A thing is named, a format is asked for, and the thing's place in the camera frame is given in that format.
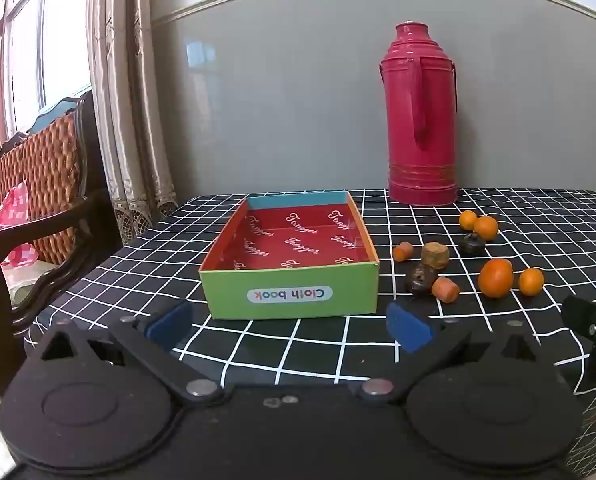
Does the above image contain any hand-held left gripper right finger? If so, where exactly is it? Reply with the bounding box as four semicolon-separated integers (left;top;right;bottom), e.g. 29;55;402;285
357;301;555;404

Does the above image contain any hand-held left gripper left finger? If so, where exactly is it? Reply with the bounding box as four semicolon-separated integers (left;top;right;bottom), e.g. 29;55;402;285
26;301;224;406

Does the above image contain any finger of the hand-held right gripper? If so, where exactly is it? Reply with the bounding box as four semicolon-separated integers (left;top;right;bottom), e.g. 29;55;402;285
562;295;596;389

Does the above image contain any dark round fruit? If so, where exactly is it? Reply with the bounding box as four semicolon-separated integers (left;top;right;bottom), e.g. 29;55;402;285
459;233;487;256
404;263;439;298

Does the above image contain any brown lumpy fruit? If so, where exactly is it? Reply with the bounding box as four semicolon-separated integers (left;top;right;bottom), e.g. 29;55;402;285
421;241;449;270

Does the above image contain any large orange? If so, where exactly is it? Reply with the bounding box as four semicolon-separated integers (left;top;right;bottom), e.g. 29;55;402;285
478;258;514;299

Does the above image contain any colourful cardboard box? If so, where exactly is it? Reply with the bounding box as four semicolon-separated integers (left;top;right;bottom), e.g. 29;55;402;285
199;190;380;321

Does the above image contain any black white checkered tablecloth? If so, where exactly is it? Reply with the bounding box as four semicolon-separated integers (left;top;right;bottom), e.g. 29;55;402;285
23;187;596;480

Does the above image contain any pink checkered cloth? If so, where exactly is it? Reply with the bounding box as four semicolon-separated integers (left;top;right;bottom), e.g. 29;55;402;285
0;185;40;268

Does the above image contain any dark wooden armchair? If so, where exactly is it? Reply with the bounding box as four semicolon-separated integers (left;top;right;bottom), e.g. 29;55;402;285
0;90;125;397

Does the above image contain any red thermos flask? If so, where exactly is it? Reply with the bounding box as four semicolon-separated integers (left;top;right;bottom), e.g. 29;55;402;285
379;21;460;207

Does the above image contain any beige patterned curtain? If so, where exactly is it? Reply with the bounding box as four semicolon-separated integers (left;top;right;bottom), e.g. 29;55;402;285
85;0;180;247

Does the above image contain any window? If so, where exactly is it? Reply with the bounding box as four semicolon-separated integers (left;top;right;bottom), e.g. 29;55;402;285
0;0;95;153

